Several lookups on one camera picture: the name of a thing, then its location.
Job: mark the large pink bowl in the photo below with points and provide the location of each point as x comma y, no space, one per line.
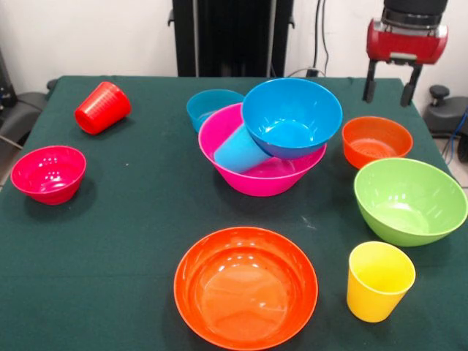
263,179

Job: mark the small orange bowl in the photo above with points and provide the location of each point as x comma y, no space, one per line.
373,139

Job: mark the black pedestal leg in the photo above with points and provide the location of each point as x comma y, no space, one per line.
22,109
444,117

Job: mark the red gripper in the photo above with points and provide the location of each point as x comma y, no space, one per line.
406,44

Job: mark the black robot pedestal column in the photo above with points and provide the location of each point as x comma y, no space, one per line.
226,36

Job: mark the green bowl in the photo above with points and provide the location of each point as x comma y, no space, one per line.
406,204

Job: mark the small crimson bowl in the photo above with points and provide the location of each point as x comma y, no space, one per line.
47,175

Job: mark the red cup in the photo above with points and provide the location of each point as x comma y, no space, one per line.
102,108

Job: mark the blue cup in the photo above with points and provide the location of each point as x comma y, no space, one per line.
237,153

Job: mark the dark green tablecloth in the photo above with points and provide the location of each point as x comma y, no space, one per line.
128,219

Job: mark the large orange bowl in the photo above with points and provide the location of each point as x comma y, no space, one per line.
245,292

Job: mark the small blue bowl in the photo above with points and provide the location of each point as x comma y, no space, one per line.
208,104

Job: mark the yellow cup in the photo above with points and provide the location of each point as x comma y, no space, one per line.
373,292

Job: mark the large blue bowl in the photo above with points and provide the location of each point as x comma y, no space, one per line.
292,117

